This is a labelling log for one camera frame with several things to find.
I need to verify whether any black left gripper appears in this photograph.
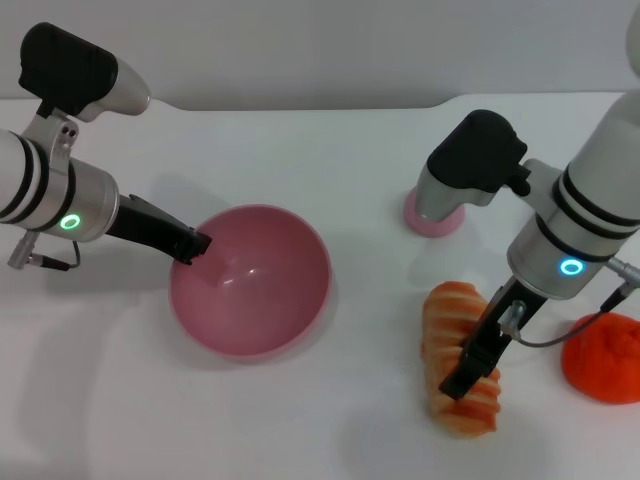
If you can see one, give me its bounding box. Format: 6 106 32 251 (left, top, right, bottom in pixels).
104 193 214 266

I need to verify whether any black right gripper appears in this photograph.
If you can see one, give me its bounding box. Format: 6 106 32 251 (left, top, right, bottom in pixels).
438 276 549 401

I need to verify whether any long orange striped bread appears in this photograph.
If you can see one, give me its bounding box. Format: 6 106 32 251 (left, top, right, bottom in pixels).
421 281 502 439

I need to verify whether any pink plastic bowl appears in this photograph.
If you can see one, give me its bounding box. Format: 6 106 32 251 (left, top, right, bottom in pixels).
168 202 334 365

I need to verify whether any red-orange lumpy fruit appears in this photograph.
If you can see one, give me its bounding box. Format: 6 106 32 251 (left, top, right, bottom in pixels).
560 312 640 405

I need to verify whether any round pink bun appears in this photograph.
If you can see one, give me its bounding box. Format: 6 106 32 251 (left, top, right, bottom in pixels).
403 191 469 239

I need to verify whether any left wrist cable with plug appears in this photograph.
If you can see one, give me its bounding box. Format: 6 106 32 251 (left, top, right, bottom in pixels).
6 231 82 272

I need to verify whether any left wrist camera housing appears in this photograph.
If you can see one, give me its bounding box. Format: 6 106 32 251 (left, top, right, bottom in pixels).
16 21 152 124

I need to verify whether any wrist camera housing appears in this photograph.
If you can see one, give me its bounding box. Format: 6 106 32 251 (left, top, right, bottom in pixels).
16 21 152 124
415 109 532 222

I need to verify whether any right wrist camera housing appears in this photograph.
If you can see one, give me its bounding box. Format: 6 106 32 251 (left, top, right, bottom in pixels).
415 109 532 222

